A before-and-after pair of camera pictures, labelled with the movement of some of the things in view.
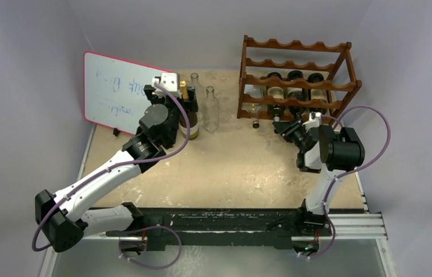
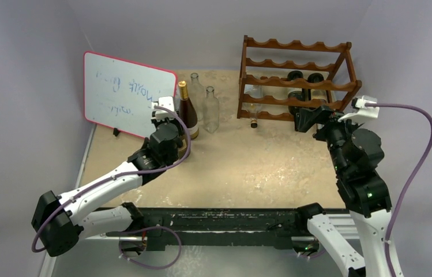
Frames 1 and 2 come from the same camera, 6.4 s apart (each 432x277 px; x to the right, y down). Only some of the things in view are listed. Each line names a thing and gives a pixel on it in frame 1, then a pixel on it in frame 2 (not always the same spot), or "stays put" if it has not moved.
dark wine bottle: [275, 110] → [182, 150]
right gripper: [288, 127] → [321, 120]
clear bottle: [210, 110] stays put
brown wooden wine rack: [291, 81] stays put
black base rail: [166, 228] stays put
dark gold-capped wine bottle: [193, 118] stays put
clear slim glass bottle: [200, 93] stays put
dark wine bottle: [295, 92] stays put
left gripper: [187, 106] → [157, 119]
